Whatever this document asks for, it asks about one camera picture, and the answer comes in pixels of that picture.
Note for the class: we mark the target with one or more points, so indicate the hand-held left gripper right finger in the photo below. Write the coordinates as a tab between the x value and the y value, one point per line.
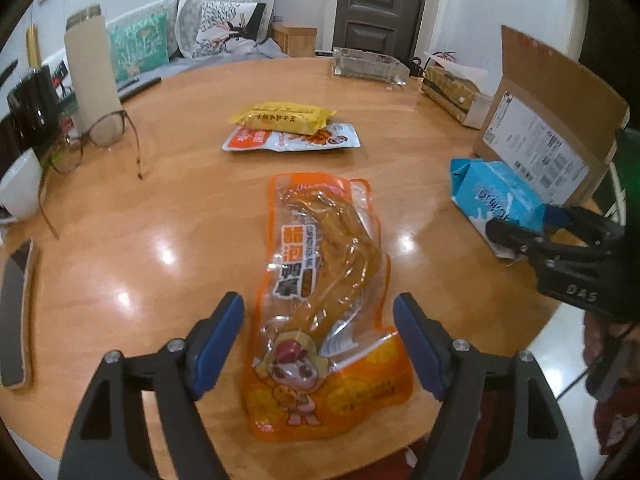
417	347

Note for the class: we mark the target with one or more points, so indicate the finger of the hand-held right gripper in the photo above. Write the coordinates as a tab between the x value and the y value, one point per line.
557	216
510	235

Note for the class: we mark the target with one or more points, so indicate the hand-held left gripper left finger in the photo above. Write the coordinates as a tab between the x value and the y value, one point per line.
217	350

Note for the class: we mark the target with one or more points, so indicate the blue milk carton pack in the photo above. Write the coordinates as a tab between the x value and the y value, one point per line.
495	195

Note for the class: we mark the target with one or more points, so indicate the cardboard box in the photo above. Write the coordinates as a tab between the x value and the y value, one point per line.
540	145

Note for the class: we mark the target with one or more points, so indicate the orange transparent snack packet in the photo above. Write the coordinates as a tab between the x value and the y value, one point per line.
310	260

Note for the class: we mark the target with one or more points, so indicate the white and red snack packet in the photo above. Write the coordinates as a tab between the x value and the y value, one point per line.
250	140

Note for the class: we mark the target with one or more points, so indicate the yellow snack packet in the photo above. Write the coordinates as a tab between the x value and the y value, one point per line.
280	117

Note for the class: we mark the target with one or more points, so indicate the person's dark red clothing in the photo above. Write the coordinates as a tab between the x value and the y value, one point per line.
617	420

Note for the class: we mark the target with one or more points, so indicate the wood pattern tissue box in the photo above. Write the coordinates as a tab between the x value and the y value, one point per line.
450	92

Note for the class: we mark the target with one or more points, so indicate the red fire extinguisher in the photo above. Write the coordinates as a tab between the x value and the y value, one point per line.
442	57

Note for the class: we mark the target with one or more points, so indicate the black scissors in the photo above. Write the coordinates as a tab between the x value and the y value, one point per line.
416	66

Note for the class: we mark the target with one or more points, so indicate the black phone tan case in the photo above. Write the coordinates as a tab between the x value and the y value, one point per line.
17	315

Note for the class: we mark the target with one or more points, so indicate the clear plastic tray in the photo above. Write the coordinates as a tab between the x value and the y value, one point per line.
367	65

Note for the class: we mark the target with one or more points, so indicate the tortoiseshell eyeglasses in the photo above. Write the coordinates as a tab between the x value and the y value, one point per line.
106	132

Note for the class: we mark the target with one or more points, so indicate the white mug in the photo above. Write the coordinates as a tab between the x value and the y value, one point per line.
20	190

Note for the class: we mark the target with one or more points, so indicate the dark brown door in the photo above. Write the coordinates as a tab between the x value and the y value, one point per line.
385	5

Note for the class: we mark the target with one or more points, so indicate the black remote control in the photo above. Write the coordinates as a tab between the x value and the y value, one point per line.
137	87

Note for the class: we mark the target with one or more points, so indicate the wooden sofa armrest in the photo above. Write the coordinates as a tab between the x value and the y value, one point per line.
295	37

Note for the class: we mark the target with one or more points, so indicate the grey sofa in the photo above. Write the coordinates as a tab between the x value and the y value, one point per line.
220	57

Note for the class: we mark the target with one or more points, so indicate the white thermos bottle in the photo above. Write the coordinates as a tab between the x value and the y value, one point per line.
92	70

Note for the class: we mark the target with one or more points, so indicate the black electric kettle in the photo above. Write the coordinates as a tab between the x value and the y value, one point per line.
32	105

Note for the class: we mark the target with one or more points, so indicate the teal cushion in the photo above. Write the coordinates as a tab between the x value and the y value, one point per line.
137	45

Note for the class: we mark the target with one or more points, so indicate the white cushion black tree print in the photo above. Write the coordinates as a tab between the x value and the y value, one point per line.
227	27

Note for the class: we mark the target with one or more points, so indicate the wooden stick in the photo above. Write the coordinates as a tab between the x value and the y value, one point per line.
33	45

